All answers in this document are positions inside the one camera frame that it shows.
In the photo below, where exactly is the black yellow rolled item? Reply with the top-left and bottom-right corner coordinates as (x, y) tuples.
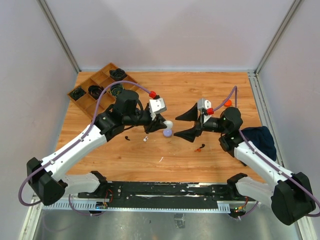
(109, 83), (125, 98)

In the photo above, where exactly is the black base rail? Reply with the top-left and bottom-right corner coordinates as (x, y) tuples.
(77, 181), (246, 211)

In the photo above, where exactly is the purple earbud charging case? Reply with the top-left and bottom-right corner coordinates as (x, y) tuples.
(162, 128), (173, 138)

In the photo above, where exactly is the wooden compartment tray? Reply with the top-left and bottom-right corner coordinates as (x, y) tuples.
(68, 63), (138, 119)

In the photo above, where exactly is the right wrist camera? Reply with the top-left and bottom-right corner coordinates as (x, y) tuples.
(197, 98), (212, 112)

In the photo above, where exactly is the black red rolled item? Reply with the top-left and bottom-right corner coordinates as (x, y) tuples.
(88, 85), (104, 100)

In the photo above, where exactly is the black green rolled item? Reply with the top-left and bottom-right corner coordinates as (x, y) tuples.
(69, 86), (86, 101)

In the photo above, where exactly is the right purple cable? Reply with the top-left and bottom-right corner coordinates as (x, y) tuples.
(206, 85), (320, 221)

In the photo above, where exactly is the black rolled item top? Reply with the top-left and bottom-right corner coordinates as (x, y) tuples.
(109, 68), (127, 82)

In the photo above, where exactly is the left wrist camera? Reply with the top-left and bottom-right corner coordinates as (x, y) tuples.
(149, 97), (167, 114)

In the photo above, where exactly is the white charging case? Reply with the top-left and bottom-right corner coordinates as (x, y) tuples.
(163, 120), (173, 129)

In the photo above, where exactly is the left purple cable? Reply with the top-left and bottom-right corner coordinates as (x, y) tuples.
(18, 80), (157, 217)

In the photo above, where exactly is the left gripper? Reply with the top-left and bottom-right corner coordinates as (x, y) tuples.
(124, 107), (168, 134)

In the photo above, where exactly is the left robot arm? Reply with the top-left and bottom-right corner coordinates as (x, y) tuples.
(27, 90), (167, 206)

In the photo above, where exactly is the purple cable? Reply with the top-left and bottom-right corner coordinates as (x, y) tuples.
(18, 80), (157, 217)
(206, 85), (320, 221)

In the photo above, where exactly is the dark blue cloth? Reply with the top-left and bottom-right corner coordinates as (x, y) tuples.
(241, 126), (277, 162)

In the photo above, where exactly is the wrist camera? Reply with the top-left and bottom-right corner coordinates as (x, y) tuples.
(149, 97), (167, 114)
(197, 98), (212, 112)

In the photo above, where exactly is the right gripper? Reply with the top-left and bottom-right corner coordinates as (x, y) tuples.
(173, 103), (228, 142)

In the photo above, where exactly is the orange charging case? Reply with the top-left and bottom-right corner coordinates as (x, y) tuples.
(224, 99), (232, 108)

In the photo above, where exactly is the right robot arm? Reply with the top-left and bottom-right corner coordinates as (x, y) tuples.
(174, 103), (320, 226)

